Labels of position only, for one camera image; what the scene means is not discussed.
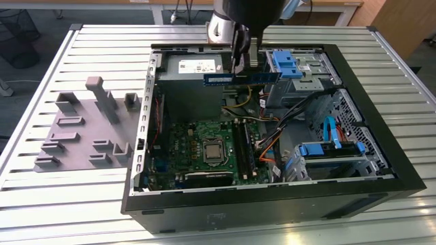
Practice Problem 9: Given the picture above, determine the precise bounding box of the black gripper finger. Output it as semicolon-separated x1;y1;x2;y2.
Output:
230;23;255;84
249;35;263;69

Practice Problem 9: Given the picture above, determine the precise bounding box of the black RAM slot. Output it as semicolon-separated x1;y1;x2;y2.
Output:
233;120;247;180

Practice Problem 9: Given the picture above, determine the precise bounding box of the grey metal drive cage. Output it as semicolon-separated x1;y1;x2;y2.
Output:
265;50;343;109

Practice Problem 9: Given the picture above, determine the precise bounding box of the grey power supply unit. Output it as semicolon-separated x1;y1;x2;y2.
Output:
154;55;235;123

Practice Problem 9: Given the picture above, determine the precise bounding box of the green motherboard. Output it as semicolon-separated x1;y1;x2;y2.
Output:
145;119;273;191

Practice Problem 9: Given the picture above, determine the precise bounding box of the silver CPU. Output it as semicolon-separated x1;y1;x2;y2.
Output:
205;143;222;158

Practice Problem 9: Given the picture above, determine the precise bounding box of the hard disk in blue carrier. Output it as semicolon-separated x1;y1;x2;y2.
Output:
297;141;366;158

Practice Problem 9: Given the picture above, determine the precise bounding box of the metal CPU socket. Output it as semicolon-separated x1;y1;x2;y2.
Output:
201;137;229;168

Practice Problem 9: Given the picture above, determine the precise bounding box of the wooden cabinet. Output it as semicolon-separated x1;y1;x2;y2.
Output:
369;0;436;60

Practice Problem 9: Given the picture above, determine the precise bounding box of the metal disk bay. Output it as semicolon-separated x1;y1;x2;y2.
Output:
294;141;389;182

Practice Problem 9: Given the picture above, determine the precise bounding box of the black graphics card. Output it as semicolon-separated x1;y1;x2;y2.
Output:
174;171;235;188

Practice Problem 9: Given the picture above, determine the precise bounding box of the grey parts rack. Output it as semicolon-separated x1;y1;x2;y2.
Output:
31;76;142;174

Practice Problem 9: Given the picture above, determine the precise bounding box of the black PC case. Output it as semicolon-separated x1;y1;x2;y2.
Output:
119;43;427;235

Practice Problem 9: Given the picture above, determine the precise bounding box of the black mesh wastebasket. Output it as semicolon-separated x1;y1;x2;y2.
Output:
0;9;41;69

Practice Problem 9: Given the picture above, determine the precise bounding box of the blue drive bay bracket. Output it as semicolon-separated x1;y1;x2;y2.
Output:
271;51;303;80

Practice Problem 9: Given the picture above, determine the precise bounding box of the yellow wire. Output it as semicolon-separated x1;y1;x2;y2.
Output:
222;85;253;110

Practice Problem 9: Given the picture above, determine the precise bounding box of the wooden desk white frame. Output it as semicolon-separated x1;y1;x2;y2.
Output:
149;0;363;27

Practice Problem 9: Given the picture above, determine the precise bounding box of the black cable bundle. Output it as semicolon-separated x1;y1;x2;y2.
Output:
274;88;335;131

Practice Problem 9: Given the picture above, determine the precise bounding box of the thin red wire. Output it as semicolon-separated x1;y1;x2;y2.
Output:
151;93;162;146

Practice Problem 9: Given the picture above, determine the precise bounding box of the blue flat cable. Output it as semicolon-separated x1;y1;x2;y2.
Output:
321;116;343;150

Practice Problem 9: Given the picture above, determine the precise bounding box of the orange flat cable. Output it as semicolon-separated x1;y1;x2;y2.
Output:
258;129;285;163

